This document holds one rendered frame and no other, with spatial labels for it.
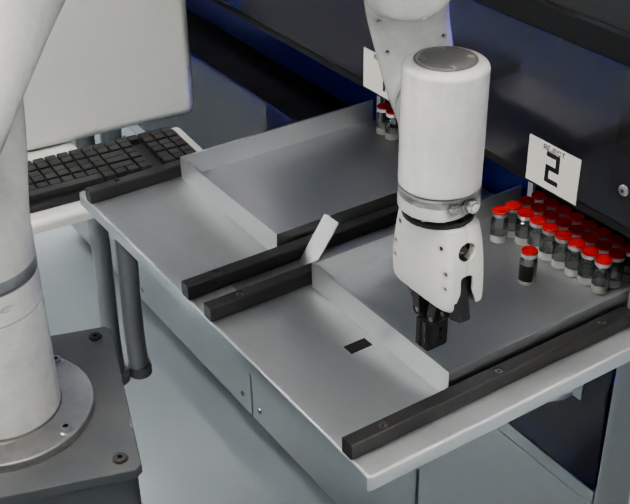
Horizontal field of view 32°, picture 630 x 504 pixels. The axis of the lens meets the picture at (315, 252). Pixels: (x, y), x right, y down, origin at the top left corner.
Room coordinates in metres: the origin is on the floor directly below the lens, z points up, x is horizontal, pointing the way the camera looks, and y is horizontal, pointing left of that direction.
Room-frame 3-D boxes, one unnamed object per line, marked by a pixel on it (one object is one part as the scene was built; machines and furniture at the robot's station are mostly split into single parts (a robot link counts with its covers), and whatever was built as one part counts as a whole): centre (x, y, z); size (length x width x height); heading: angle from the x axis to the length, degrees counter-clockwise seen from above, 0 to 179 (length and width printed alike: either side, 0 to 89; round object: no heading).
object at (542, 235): (1.17, -0.30, 0.90); 0.18 x 0.02 x 0.05; 33
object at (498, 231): (1.23, -0.24, 0.90); 0.02 x 0.02 x 0.05
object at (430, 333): (0.96, -0.14, 0.94); 0.03 x 0.03 x 0.07; 33
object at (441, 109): (0.98, -0.13, 1.18); 0.09 x 0.08 x 0.13; 6
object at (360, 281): (1.11, -0.21, 0.90); 0.34 x 0.26 x 0.04; 123
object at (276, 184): (1.40, -0.02, 0.90); 0.34 x 0.26 x 0.04; 123
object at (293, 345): (1.22, -0.06, 0.87); 0.70 x 0.48 x 0.02; 33
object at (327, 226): (1.16, 0.04, 0.91); 0.14 x 0.03 x 0.06; 124
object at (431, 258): (0.97, -0.13, 1.03); 0.10 x 0.08 x 0.11; 33
